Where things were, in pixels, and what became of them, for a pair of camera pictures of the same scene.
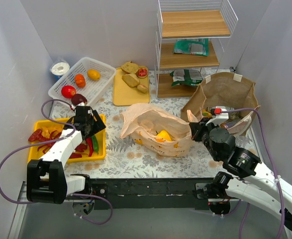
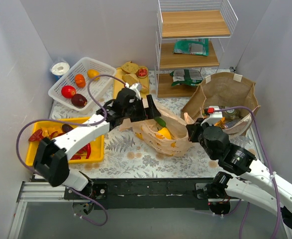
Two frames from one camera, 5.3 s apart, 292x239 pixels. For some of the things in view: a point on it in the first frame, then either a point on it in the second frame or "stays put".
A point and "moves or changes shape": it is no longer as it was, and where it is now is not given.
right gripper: (195, 130) stays put
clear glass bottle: (232, 115) stays put
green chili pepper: (95, 144) to (160, 121)
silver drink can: (223, 125) to (233, 123)
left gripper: (96, 123) to (141, 112)
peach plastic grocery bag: (157, 131) moves or changes shape
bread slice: (130, 67) stays put
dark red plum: (77, 98) stays put
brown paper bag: (227, 90) stays put
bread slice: (131, 79) stays put
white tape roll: (59, 69) stays put
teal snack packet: (199, 47) stays put
